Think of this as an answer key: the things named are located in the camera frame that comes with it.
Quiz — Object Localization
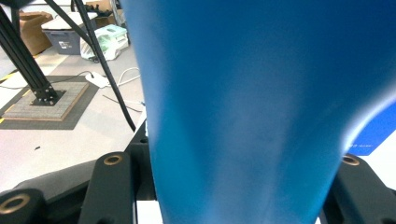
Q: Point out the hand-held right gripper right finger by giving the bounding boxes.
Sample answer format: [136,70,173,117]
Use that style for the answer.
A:
[320,153,396,224]

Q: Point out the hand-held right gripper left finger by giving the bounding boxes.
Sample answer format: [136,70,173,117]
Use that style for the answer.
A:
[78,120,157,224]

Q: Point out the blue plastic bottle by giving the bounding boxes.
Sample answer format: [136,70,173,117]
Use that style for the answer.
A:
[120,0,396,224]

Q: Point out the white paper sheet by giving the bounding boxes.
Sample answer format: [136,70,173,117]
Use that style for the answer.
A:
[135,130,396,224]

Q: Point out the blue card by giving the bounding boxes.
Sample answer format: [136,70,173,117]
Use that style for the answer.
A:
[347,102,396,157]

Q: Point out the woven board under stand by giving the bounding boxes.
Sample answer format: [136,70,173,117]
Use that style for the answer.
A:
[1,81,91,122]

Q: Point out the white power adapter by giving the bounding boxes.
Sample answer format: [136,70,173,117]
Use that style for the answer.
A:
[85,71,110,90]

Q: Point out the white and green plastic bag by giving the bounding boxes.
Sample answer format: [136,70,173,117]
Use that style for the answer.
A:
[79,24,130,62]

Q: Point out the black metal stand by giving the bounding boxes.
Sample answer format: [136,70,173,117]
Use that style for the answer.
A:
[0,5,67,107]

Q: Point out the grey storage bin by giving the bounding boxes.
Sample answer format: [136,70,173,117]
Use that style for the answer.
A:
[41,11,99,56]

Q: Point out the open cardboard box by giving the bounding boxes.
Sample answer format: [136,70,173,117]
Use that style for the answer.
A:
[85,0,123,28]

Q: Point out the brown cardboard box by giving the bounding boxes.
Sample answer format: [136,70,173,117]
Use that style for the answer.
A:
[19,10,54,57]

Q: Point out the white cable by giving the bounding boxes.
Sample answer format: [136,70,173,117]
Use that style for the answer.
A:
[117,66,141,87]

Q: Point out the thin black cable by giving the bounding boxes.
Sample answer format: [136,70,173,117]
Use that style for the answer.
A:
[0,70,95,91]

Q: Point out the thick black cable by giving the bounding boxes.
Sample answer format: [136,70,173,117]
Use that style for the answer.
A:
[74,0,138,133]

